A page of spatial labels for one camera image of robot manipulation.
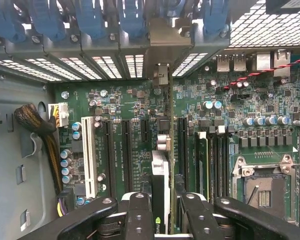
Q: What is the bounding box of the black power connector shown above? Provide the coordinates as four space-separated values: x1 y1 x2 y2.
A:
56 187 76 217

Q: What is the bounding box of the CPU socket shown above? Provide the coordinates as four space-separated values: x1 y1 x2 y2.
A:
231 154 299 221

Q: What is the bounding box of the braided yellow black wire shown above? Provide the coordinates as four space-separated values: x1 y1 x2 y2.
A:
14 103 63 196

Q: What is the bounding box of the green motherboard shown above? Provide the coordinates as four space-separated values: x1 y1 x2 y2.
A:
52 48 300 226

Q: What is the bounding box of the white power connector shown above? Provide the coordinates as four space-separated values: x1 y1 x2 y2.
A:
47 102 70 128

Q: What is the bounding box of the red black twisted wire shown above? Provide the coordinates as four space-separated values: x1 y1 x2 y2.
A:
222 56 300 91

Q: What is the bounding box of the long black expansion slot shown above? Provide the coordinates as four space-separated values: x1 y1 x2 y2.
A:
121 119 134 193
177 116 189 191
103 119 117 198

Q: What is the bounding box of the blue slot latch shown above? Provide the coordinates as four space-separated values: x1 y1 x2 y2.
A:
0 0 26 42
202 0 231 36
164 0 188 18
31 0 66 42
118 0 147 38
74 0 106 40

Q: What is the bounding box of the open black PC case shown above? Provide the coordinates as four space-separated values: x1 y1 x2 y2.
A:
0 0 300 240

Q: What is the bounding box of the short black expansion slot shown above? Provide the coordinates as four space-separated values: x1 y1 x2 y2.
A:
139 119 151 142

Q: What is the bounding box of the white expansion slot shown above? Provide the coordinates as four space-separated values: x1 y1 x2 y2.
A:
80 116 99 198

